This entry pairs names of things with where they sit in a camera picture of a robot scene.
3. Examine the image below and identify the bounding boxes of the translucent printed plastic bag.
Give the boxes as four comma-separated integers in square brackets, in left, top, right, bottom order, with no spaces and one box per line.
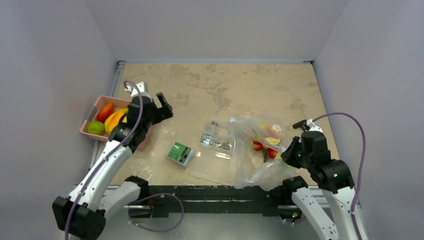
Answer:
[228,114,298,191]

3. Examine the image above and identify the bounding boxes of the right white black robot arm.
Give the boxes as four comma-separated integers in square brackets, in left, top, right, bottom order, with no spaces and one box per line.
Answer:
[280,131,368,240]

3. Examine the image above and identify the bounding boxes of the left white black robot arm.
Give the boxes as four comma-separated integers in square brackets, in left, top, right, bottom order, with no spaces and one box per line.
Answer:
[52,92,174,240]

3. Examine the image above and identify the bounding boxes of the yellow fake banana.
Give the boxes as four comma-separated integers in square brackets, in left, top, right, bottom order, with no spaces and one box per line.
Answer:
[103,108,128,137]

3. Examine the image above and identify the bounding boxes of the red fake fruits in bag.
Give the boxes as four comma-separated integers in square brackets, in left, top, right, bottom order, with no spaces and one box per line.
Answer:
[252,124,283,162]

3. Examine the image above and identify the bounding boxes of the orange yellow fake mango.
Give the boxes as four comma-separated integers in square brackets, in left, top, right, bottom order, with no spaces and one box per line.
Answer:
[107,110,128,134]

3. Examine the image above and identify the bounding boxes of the red orange fake mango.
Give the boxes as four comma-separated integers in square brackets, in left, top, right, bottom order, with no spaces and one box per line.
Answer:
[96,102,115,123]

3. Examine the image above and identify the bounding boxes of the green fake apple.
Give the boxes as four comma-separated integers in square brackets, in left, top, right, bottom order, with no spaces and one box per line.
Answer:
[86,120,105,136]

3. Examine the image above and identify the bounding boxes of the pink plastic basket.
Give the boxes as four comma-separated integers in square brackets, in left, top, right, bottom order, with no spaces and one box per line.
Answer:
[79,96,130,142]

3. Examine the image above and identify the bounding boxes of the green circuit board case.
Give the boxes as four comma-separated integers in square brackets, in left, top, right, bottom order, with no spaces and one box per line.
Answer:
[165,141,196,168]

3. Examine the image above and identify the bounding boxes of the clear plastic screw organizer box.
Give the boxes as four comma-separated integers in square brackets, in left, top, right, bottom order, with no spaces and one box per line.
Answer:
[189,120,235,186]

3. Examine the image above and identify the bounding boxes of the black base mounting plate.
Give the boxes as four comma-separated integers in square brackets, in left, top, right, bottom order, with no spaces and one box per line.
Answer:
[126,185,304,220]

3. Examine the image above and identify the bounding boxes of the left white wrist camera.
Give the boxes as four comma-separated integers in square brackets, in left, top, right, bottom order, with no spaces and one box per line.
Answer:
[124,81,151,98]

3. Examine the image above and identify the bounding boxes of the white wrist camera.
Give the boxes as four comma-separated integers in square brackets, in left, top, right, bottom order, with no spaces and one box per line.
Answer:
[305,119,323,133]
[124,81,151,98]

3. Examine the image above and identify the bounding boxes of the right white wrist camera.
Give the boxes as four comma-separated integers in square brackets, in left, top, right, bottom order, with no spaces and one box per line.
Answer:
[305,119,323,133]

